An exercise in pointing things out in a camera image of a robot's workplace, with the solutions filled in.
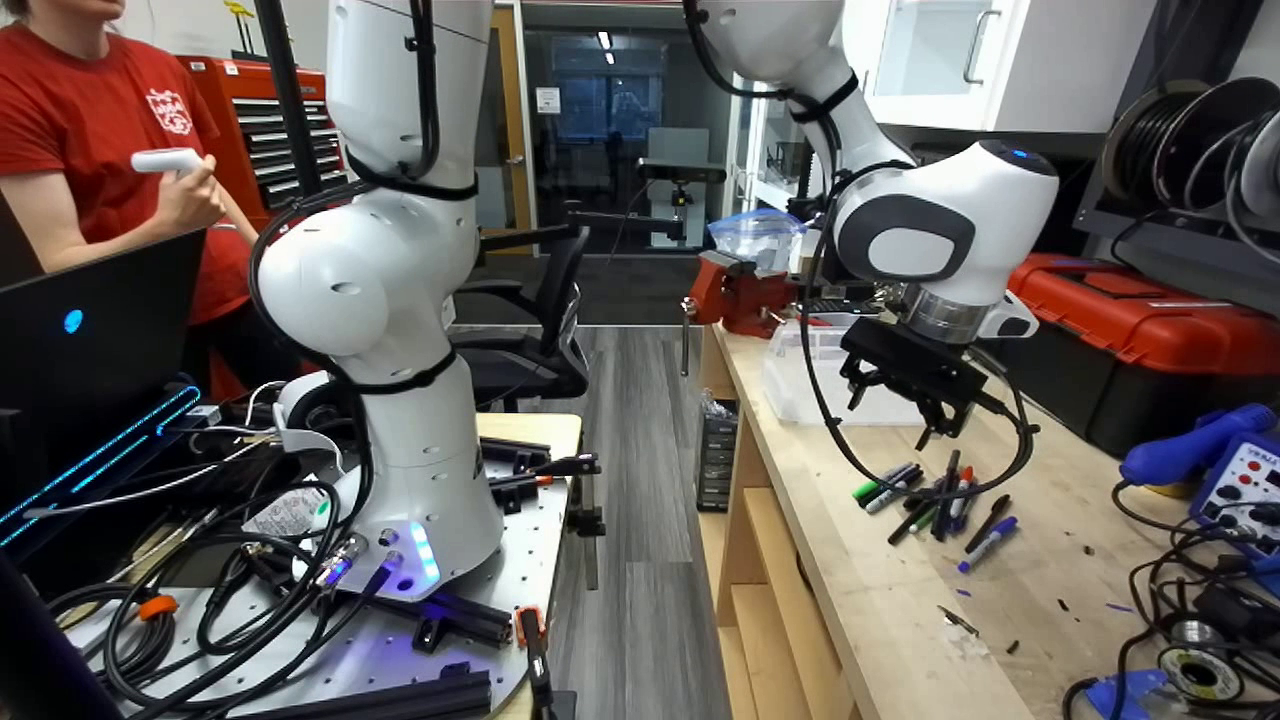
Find grey robot mounting table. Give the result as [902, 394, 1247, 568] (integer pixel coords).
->
[65, 407, 593, 720]

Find blue hot air handle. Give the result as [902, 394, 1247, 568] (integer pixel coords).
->
[1114, 398, 1280, 489]

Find black case blue trim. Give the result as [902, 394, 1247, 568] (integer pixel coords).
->
[0, 380, 209, 553]

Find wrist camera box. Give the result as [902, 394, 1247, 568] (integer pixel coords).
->
[976, 297, 1042, 344]

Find black laptop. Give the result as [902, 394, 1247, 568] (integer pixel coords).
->
[0, 226, 212, 419]

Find black cable bundle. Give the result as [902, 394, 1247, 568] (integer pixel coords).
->
[44, 495, 408, 720]

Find black orange clamp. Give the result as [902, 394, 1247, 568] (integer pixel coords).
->
[477, 437, 608, 519]

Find clear plastic bag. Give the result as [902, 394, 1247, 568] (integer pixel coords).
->
[705, 205, 811, 278]

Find grey wall shelf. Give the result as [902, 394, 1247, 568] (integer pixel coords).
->
[1066, 205, 1280, 319]

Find person's right forearm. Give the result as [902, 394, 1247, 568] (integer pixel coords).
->
[0, 169, 184, 278]

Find person in red shirt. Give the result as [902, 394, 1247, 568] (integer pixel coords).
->
[0, 0, 267, 331]

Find white wall cabinet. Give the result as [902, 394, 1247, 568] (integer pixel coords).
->
[836, 0, 1158, 139]

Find green pen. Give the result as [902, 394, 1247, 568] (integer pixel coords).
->
[852, 469, 910, 511]

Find black wire spool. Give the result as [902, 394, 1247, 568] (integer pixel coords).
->
[1232, 108, 1280, 231]
[1101, 76, 1213, 219]
[1153, 73, 1280, 219]

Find blue plastic tool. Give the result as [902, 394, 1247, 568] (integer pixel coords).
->
[1081, 664, 1180, 720]

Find blue soldering station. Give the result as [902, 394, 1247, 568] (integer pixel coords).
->
[1188, 432, 1280, 540]

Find person's right hand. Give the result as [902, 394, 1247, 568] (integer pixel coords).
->
[155, 156, 236, 237]

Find thick black marker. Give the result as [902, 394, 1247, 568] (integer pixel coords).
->
[882, 483, 948, 549]

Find red tool chest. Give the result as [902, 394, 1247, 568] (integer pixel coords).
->
[177, 51, 333, 231]

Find red bench vise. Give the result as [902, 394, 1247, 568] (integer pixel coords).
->
[682, 254, 800, 341]

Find long black pen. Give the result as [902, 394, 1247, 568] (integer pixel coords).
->
[928, 448, 965, 544]

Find black camera stand pole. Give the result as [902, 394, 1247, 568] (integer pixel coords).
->
[253, 0, 326, 205]

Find red capped marker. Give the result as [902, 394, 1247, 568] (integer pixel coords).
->
[939, 463, 985, 540]

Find white handheld controller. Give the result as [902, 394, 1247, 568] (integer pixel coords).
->
[128, 143, 209, 181]

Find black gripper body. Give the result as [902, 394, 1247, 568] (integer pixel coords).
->
[836, 314, 996, 419]

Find blue pen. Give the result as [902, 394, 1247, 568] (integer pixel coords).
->
[952, 511, 1022, 579]

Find black office chair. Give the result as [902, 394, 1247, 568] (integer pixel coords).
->
[447, 219, 596, 413]

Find glass double door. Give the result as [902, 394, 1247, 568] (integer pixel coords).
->
[523, 24, 737, 259]

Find tangled black bench cables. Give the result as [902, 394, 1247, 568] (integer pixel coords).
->
[1059, 476, 1280, 720]

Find thin black pen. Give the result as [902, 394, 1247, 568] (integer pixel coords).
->
[960, 492, 1016, 554]

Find black pen grey tip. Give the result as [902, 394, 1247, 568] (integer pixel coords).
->
[864, 459, 928, 519]

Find black power strip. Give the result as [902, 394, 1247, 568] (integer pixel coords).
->
[691, 394, 740, 519]

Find red black toolbox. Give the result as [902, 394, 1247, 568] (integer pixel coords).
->
[981, 252, 1280, 459]

